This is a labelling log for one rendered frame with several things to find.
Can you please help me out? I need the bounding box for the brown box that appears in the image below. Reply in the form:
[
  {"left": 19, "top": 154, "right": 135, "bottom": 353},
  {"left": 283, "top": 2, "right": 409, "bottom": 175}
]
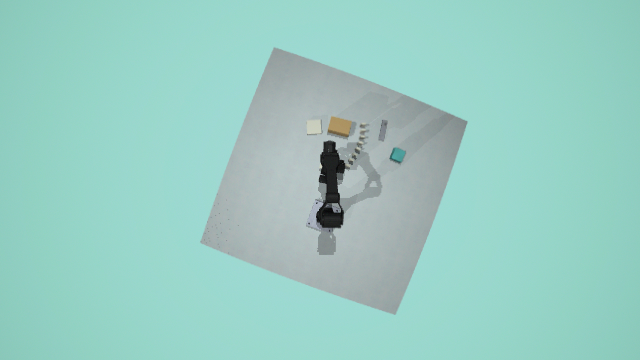
[{"left": 328, "top": 116, "right": 352, "bottom": 137}]

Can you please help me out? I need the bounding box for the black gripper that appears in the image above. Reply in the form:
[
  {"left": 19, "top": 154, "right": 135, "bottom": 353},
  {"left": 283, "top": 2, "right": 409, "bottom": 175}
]
[{"left": 319, "top": 165, "right": 326, "bottom": 184}]

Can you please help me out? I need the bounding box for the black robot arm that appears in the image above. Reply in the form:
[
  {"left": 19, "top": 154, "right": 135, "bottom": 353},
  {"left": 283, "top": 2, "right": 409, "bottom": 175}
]
[{"left": 316, "top": 141, "right": 345, "bottom": 228}]

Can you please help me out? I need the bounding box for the pale grey flat tile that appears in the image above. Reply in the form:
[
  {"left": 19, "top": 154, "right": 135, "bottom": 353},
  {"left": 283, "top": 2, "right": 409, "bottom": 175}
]
[{"left": 306, "top": 120, "right": 321, "bottom": 135}]

